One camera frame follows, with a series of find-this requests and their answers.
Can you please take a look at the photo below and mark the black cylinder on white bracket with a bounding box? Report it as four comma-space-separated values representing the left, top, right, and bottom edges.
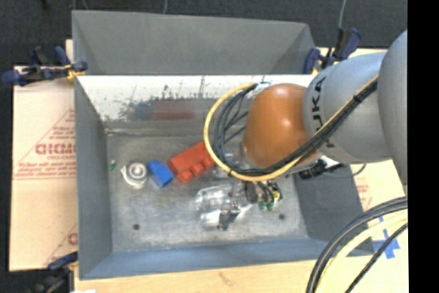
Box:
298, 156, 346, 181

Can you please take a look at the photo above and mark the silver round metal cap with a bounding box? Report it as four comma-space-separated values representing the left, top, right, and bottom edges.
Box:
120, 161, 150, 189

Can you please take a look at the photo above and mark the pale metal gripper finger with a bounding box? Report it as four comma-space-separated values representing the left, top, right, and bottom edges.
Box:
199, 210, 232, 231
194, 185, 241, 215

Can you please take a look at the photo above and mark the blue block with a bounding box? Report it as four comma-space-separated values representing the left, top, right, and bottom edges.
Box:
147, 159, 175, 189

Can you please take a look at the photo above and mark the red toy brick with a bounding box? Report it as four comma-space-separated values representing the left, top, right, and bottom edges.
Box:
167, 141, 216, 183

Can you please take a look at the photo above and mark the grey metal bin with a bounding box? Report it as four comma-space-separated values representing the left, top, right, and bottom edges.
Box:
71, 9, 374, 281

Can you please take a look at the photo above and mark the brown cardboard board red print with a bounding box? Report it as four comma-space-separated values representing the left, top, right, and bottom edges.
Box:
8, 47, 408, 272

